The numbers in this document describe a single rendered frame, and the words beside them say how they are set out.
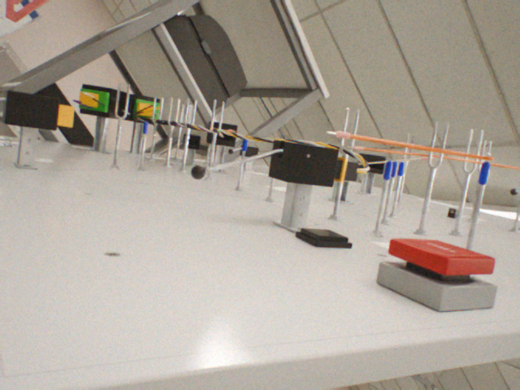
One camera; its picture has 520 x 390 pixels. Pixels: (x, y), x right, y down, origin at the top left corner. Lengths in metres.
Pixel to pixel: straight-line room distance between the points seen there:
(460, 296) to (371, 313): 0.07
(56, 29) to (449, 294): 8.06
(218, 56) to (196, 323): 1.43
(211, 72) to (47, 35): 6.71
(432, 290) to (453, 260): 0.02
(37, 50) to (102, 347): 8.01
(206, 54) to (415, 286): 1.34
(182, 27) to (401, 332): 1.38
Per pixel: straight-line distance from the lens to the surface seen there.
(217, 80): 1.63
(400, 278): 0.35
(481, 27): 3.21
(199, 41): 1.61
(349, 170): 0.54
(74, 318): 0.24
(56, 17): 8.31
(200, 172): 0.47
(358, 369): 0.25
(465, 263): 0.35
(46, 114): 0.74
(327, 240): 0.46
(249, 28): 1.91
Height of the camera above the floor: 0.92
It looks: 20 degrees up
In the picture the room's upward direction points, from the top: 52 degrees clockwise
